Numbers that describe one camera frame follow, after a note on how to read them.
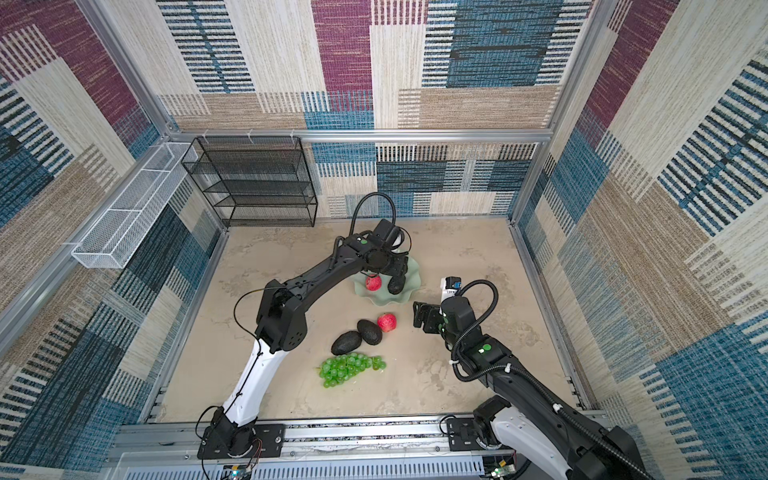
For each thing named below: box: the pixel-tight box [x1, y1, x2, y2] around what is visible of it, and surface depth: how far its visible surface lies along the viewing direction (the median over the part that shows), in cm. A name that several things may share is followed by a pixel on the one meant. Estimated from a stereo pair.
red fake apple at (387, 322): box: [377, 312, 397, 333], surface depth 91 cm
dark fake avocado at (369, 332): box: [357, 319, 383, 345], surface depth 88 cm
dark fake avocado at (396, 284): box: [387, 275, 406, 295], surface depth 99 cm
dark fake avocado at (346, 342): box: [331, 331, 362, 356], surface depth 88 cm
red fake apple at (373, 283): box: [365, 274, 383, 291], surface depth 99 cm
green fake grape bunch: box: [319, 352, 386, 388], surface depth 83 cm
